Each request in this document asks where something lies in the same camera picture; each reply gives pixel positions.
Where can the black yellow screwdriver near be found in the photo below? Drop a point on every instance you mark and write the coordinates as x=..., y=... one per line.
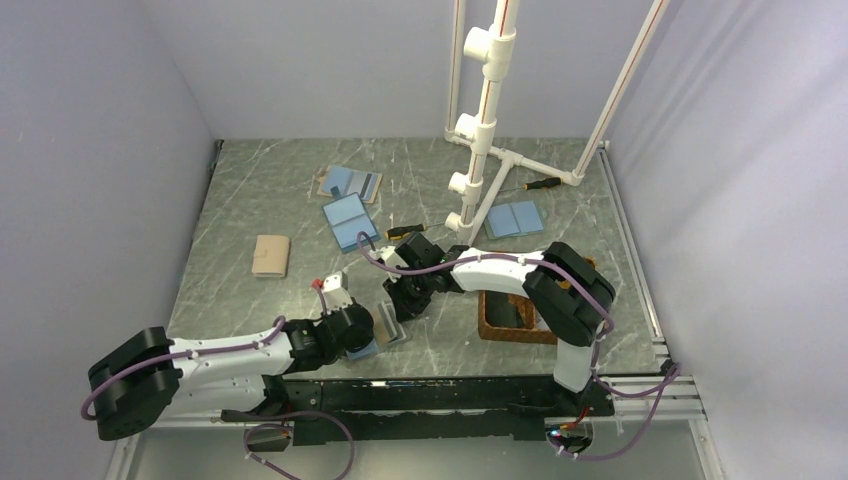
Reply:
x=400, y=232

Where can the beige closed card holder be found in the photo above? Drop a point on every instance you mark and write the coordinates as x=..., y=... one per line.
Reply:
x=271, y=256

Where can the black orange screwdriver far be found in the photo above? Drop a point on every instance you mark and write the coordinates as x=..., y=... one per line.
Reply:
x=546, y=183

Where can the white PVC pipe frame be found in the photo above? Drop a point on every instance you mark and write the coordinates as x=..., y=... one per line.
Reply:
x=489, y=166

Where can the blue card holder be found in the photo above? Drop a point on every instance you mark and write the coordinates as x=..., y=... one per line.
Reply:
x=514, y=219
x=347, y=217

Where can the blue card holder on green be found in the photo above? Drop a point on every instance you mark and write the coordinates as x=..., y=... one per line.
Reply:
x=514, y=219

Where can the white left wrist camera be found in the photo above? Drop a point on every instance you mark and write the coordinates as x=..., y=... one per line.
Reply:
x=332, y=292

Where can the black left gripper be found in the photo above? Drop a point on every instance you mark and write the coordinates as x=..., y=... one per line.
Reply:
x=363, y=340

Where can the tan card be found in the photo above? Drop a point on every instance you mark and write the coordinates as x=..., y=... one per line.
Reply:
x=388, y=331

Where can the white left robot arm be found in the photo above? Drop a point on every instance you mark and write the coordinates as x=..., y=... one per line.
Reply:
x=151, y=376

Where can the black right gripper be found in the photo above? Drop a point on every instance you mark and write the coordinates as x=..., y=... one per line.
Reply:
x=404, y=307

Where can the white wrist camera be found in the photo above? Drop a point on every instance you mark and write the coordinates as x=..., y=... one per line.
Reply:
x=332, y=292
x=388, y=256

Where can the right side aluminium rail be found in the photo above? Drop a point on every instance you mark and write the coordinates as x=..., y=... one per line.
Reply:
x=659, y=345

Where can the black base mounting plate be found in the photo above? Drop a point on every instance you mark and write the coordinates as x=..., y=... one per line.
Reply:
x=515, y=406

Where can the brown woven basket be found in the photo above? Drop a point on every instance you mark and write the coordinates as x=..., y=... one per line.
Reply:
x=542, y=298

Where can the tan card holder with cards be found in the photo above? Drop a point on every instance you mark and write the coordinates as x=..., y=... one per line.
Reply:
x=349, y=181

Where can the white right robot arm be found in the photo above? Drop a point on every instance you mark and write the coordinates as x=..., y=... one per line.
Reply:
x=574, y=365

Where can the grey leather card holder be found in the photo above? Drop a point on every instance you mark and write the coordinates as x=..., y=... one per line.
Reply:
x=371, y=349

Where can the aluminium extrusion rail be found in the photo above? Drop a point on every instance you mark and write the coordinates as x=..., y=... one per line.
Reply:
x=638, y=402

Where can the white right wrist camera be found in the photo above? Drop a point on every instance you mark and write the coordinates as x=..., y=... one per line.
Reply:
x=388, y=256

